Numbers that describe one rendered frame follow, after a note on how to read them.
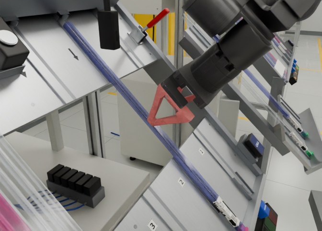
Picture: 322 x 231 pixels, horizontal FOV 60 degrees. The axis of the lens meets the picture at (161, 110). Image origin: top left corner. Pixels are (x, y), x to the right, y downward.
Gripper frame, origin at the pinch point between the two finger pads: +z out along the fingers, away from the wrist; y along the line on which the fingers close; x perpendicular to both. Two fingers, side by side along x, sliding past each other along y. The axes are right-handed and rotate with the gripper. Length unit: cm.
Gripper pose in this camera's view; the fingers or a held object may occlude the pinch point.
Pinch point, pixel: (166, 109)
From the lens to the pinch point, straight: 48.3
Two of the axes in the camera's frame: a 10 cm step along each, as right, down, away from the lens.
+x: 6.4, 7.7, 0.0
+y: -4.3, 3.6, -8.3
